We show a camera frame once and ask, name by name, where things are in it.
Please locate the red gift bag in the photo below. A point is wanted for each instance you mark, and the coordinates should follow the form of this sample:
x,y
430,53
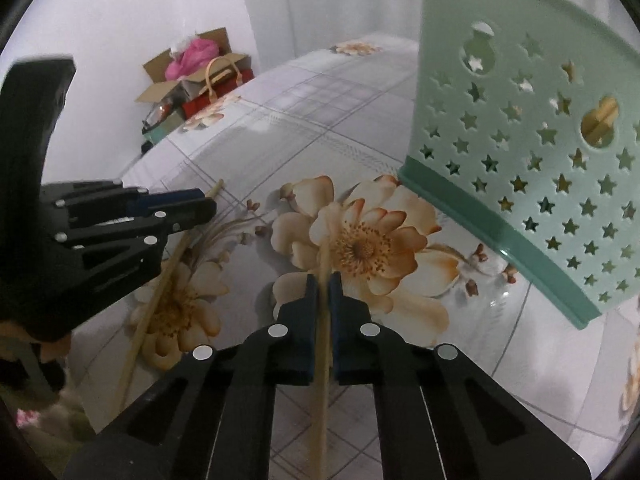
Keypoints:
x,y
200,107

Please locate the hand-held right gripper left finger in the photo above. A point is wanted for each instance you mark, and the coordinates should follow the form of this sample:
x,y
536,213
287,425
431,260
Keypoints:
x,y
310,330

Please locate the person's left hand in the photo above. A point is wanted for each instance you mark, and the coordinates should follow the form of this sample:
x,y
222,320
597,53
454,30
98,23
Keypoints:
x,y
57,349

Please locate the pink plastic bag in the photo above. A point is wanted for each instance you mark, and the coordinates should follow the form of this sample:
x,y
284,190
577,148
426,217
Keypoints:
x,y
192,57

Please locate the light wooden chopstick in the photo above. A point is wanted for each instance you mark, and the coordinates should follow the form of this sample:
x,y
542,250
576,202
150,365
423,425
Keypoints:
x,y
150,320
320,410
600,120

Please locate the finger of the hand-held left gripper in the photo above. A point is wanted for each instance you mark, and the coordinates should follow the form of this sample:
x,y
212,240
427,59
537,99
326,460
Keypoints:
x,y
165,199
195,212

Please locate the white curtain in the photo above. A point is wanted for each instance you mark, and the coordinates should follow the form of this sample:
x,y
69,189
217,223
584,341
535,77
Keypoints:
x,y
325,0

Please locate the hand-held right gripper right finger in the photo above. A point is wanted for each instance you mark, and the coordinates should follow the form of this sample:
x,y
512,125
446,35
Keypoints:
x,y
342,330

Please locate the cardboard box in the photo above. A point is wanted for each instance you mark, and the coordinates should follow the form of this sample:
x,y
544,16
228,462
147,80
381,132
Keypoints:
x,y
155,91

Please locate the green star-cutout utensil holder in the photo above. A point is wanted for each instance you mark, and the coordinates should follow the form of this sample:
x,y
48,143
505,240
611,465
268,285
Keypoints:
x,y
450,110

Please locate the person's left forearm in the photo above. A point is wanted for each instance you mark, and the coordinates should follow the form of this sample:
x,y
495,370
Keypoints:
x,y
55,425

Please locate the teal box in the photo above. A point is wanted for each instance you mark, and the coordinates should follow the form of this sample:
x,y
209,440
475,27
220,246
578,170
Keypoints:
x,y
165,127

